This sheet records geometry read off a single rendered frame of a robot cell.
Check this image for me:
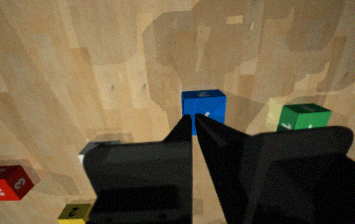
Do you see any green block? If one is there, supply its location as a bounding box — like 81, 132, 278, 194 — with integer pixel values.
277, 103, 332, 131

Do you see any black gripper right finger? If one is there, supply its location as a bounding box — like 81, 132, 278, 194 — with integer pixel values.
195, 113, 354, 224

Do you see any white block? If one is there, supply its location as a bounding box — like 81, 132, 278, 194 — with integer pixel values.
79, 140, 122, 163

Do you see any blue block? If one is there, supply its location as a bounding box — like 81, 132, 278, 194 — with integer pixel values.
181, 89, 227, 136

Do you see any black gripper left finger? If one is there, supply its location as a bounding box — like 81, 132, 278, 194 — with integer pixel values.
82, 114, 193, 224

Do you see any yellow block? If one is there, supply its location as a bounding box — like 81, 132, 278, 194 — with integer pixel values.
58, 203, 92, 224

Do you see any red block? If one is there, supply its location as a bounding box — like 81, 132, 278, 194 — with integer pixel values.
0, 165, 34, 201

